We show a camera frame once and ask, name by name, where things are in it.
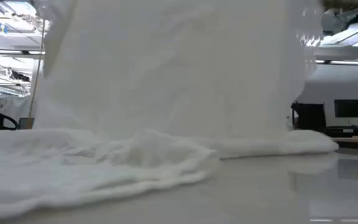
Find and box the long ceiling light strip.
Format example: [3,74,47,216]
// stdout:
[0,49,358,67]

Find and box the white draped sheet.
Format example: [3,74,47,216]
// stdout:
[0,94,34,121]

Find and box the large black monitor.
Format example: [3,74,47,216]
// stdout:
[291,101,326,134]

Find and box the white knitted garment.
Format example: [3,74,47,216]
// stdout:
[0,0,340,222]

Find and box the grey chair back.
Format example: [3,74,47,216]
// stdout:
[17,117,35,130]

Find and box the yellow hanging rope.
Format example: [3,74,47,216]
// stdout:
[28,18,47,128]

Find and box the small black monitor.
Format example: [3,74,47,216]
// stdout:
[334,99,358,119]

